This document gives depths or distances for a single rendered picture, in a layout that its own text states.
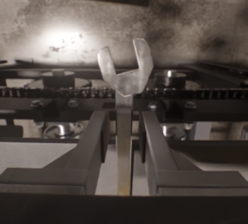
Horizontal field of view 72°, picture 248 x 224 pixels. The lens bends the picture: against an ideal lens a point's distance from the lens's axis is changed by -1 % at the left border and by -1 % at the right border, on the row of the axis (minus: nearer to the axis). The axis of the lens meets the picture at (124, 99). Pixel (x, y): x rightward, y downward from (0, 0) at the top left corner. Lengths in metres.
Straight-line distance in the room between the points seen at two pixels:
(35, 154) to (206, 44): 1.35
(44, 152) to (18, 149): 0.03
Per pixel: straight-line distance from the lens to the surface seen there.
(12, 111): 0.48
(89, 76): 1.01
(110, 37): 1.32
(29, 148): 0.20
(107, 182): 0.20
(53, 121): 0.47
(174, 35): 1.36
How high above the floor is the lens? 1.31
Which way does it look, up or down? 73 degrees down
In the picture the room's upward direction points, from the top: 177 degrees counter-clockwise
